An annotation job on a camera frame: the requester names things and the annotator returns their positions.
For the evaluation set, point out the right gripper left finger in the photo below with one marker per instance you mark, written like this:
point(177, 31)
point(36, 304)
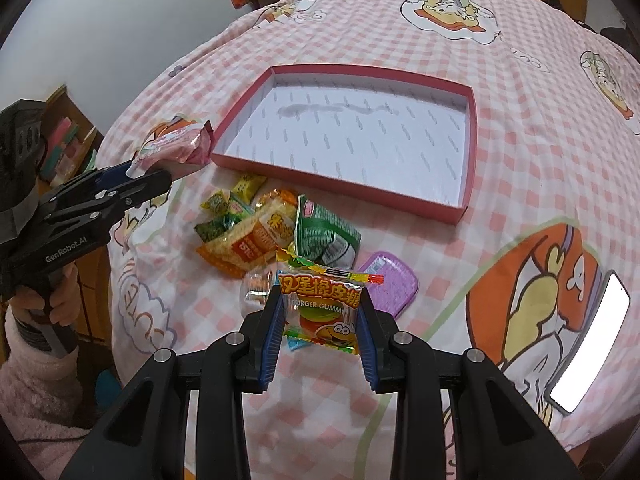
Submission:
point(263, 330)

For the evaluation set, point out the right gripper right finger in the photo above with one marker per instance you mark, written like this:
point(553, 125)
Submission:
point(374, 330)

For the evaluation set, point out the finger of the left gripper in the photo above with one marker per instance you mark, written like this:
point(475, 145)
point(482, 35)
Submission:
point(114, 178)
point(147, 187)

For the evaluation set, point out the purple candy tin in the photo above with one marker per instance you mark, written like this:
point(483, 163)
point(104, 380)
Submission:
point(399, 287)

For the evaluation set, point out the burger gummy candy packet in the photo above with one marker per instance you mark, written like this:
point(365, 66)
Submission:
point(321, 303)

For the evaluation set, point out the pink peach jelly pouch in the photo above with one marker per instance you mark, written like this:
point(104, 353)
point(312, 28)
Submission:
point(181, 149)

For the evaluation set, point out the orange yellow cracker packet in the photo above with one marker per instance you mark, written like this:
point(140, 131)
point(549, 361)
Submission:
point(254, 241)

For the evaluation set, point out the green triangular snack packet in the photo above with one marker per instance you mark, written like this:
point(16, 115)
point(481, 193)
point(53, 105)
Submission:
point(324, 237)

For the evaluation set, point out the green pea snack packet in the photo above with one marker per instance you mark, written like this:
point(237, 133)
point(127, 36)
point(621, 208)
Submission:
point(211, 229)

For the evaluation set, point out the yellow small candy packet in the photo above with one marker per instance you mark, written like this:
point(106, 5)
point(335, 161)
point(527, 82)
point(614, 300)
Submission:
point(247, 187)

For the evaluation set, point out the left hand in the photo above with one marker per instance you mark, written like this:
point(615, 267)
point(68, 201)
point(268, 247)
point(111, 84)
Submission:
point(65, 302)

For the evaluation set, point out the blue wrapped candy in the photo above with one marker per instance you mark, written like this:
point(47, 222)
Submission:
point(296, 343)

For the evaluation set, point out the clear orange jelly cup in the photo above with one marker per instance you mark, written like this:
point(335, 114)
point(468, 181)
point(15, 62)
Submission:
point(255, 290)

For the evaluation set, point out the pink fuzzy left sleeve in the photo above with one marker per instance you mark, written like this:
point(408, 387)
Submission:
point(40, 395)

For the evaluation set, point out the pink shallow box tray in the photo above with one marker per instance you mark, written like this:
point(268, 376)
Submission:
point(397, 139)

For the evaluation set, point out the white smartphone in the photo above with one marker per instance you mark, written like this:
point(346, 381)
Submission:
point(576, 375)

